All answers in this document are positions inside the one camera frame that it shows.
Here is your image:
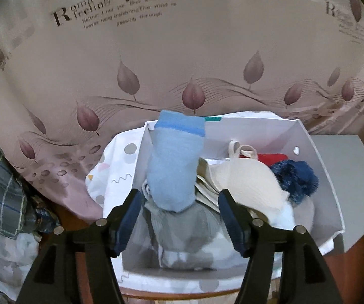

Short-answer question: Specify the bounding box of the blue printed plastic bag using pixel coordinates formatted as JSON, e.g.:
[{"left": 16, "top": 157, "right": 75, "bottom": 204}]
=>
[{"left": 31, "top": 196, "right": 60, "bottom": 235}]

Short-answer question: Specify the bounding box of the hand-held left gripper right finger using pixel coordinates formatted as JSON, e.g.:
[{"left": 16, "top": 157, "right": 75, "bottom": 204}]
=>
[{"left": 218, "top": 190, "right": 344, "bottom": 304}]

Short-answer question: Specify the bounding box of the red cloth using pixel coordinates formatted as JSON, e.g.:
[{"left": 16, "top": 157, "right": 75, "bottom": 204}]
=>
[{"left": 239, "top": 153, "right": 288, "bottom": 167}]

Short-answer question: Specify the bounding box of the grey box lid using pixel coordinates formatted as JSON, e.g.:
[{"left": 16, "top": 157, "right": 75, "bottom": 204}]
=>
[{"left": 309, "top": 135, "right": 364, "bottom": 255}]

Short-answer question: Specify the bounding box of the white patterned cloth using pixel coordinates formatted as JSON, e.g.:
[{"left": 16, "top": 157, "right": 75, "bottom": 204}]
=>
[{"left": 0, "top": 225, "right": 40, "bottom": 301}]

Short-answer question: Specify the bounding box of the white dotted cloth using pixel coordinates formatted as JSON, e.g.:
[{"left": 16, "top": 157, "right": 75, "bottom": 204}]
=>
[{"left": 85, "top": 111, "right": 335, "bottom": 289}]

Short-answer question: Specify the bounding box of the dark blue fuzzy garment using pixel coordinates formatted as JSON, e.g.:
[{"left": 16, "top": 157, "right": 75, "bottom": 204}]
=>
[{"left": 270, "top": 160, "right": 319, "bottom": 204}]

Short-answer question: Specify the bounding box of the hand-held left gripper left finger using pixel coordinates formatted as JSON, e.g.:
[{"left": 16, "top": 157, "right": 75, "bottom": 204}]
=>
[{"left": 15, "top": 189, "right": 142, "bottom": 304}]

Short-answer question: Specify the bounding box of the leaf print bedsheet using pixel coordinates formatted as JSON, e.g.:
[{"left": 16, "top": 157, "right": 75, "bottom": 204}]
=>
[{"left": 0, "top": 0, "right": 364, "bottom": 225}]

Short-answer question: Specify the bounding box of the grey ribbed sock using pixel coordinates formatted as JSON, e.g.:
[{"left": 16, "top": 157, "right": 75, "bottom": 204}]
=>
[{"left": 142, "top": 193, "right": 233, "bottom": 270}]

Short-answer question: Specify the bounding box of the light blue sock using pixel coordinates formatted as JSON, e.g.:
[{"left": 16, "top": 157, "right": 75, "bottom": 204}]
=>
[{"left": 147, "top": 110, "right": 205, "bottom": 213}]

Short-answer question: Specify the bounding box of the cream textured bra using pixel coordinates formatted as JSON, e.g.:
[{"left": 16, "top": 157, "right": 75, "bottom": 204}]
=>
[{"left": 196, "top": 140, "right": 288, "bottom": 216}]

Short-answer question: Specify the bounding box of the white shoe box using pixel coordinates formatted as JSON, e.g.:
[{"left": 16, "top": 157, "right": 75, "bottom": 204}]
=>
[{"left": 120, "top": 117, "right": 345, "bottom": 281}]

